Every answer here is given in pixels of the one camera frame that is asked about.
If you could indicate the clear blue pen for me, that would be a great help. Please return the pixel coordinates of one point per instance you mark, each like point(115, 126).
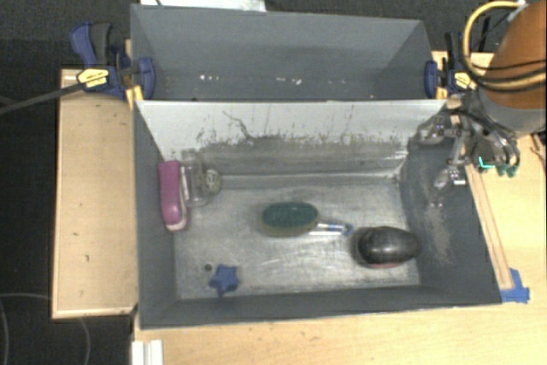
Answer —
point(333, 227)

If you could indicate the black oval computer mouse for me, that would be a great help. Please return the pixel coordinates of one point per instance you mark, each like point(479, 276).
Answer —
point(386, 247)

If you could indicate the dark green oval brush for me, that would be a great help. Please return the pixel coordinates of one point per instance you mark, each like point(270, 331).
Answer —
point(289, 218)

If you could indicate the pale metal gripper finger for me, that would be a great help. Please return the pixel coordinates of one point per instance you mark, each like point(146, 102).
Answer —
point(448, 177)
point(437, 128)

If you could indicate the clear glass jar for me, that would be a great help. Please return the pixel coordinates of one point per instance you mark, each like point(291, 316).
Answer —
point(194, 184)

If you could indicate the purple and white stapler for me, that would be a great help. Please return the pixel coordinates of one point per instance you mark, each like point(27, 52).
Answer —
point(171, 192)

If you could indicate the speckled grey ball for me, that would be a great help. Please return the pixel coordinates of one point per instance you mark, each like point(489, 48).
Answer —
point(212, 180)

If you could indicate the grey metal bin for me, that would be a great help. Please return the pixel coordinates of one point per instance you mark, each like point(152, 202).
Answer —
point(299, 55)

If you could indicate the blue star toy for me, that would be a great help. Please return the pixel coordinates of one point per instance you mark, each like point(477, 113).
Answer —
point(224, 278)

